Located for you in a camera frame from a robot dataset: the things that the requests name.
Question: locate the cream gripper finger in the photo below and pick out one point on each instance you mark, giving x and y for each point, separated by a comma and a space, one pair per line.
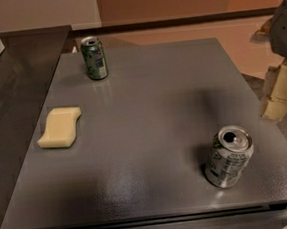
274, 94
262, 34

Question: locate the grey robot gripper body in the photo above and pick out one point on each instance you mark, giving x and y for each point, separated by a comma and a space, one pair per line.
285, 32

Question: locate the silver green 7up can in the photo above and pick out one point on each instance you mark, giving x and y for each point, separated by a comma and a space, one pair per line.
231, 151

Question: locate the dark green soda can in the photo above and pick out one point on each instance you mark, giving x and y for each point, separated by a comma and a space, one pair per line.
93, 54

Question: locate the yellow sponge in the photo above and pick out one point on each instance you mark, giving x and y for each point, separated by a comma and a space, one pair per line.
60, 128

